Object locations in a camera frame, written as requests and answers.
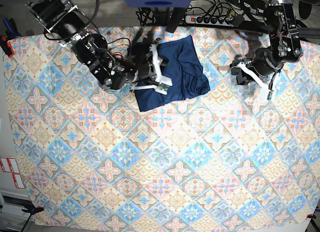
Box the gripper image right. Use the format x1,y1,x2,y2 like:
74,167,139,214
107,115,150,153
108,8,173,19
230,48,284,100

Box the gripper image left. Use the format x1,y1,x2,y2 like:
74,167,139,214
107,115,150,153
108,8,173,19
129,38,173,95

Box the blue long-sleeve T-shirt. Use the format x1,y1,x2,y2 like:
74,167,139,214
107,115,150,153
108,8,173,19
134,35,210,112

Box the white power strip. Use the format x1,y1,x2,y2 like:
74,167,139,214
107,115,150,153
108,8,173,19
184,15,233,27

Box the patterned tile tablecloth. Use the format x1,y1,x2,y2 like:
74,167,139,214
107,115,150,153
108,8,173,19
3,27,320,232

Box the black clamp lower right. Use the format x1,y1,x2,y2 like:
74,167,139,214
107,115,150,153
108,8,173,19
307,214,317,220

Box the blue clamp upper left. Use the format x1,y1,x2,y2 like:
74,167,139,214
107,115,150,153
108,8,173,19
2,18,21,39

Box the red black clamp left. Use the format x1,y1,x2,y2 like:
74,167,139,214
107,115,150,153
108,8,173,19
0,35,14,58

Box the red white label stickers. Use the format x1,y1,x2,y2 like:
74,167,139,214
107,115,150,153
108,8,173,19
0,156,25,189

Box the black clamp lower left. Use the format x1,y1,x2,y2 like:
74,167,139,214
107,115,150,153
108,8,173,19
21,205,44,215

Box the black center post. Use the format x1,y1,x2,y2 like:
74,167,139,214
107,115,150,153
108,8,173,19
165,7,187,34

